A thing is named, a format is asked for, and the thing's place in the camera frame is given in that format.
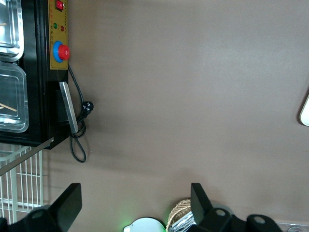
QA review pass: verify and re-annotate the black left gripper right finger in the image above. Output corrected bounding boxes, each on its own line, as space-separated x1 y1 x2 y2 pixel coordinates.
185 183 283 232

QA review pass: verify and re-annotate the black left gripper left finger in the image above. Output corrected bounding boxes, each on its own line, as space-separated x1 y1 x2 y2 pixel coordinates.
0 183 83 232

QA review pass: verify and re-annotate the steel tray with long skewer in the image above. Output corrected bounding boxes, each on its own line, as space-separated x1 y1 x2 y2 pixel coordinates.
0 61 29 133

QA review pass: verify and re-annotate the cream plastic serving tray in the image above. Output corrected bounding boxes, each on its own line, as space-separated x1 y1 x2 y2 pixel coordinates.
298 93 309 127

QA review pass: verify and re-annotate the steel tray with short skewer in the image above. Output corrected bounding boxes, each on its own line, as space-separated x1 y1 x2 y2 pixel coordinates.
0 0 25 61

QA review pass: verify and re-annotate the wicker basket with foil containers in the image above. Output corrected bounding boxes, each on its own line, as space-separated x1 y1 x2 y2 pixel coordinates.
166 198 194 232

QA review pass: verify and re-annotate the aluminium foil container stack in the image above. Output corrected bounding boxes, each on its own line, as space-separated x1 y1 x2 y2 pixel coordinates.
169 211 197 232

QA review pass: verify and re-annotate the grey metal machine lever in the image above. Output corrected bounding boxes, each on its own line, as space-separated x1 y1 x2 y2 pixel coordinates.
0 137 54 176

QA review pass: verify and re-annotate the clear acrylic bottle rack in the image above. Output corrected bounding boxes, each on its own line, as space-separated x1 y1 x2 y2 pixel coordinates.
275 221 309 232

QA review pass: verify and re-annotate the black sealing machine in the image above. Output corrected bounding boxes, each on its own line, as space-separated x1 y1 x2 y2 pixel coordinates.
0 0 70 150

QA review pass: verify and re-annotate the long wooden skewer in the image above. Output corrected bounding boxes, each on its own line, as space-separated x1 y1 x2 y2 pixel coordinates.
0 102 18 112

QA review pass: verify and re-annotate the red emergency stop button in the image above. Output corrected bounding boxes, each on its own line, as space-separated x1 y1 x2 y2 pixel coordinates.
53 40 71 63

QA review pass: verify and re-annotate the yellow control panel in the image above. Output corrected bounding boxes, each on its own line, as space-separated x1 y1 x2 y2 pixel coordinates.
48 0 70 70

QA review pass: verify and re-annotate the white wire rack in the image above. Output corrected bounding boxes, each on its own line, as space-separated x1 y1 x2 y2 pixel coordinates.
0 144 44 224

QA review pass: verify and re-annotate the silver machine handle bar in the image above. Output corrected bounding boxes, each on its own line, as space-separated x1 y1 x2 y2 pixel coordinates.
59 81 79 134

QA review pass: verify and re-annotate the black power cable with plug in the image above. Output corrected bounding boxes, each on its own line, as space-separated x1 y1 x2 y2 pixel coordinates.
67 63 94 163

